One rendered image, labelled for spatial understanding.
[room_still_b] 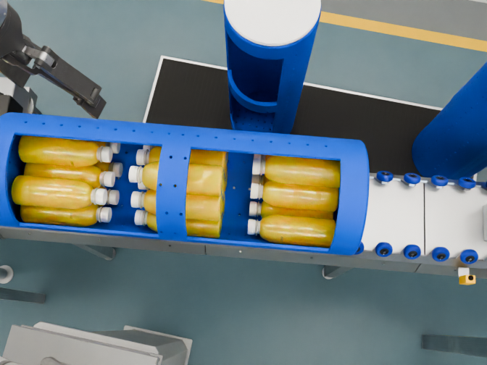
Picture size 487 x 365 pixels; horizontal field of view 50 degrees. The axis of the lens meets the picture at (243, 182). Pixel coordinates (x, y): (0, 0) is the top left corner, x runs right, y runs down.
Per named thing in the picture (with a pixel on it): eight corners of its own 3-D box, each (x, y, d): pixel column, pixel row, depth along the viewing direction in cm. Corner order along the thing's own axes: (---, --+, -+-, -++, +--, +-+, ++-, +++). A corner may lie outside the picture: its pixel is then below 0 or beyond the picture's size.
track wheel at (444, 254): (452, 251, 136) (451, 246, 138) (435, 250, 136) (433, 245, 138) (447, 263, 139) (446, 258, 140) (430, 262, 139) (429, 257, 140)
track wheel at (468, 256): (481, 254, 136) (479, 248, 137) (464, 253, 136) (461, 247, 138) (476, 266, 139) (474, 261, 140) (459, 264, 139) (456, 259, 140)
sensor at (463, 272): (469, 284, 143) (476, 283, 138) (458, 284, 143) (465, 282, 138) (468, 256, 145) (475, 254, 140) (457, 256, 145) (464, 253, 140)
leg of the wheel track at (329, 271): (334, 279, 231) (367, 263, 171) (321, 278, 232) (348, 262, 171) (335, 266, 233) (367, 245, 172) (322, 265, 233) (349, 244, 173)
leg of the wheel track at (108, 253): (114, 261, 234) (69, 238, 173) (102, 259, 234) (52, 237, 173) (117, 248, 235) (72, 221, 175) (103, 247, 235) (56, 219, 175)
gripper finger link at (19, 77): (-4, 67, 73) (-8, 66, 73) (22, 88, 80) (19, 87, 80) (6, 49, 74) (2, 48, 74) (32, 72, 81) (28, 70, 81)
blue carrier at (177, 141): (343, 257, 141) (367, 253, 112) (22, 230, 142) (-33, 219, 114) (348, 154, 145) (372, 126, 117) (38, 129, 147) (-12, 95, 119)
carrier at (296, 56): (238, 84, 240) (224, 141, 233) (235, -46, 156) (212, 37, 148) (298, 97, 238) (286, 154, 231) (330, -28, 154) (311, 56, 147)
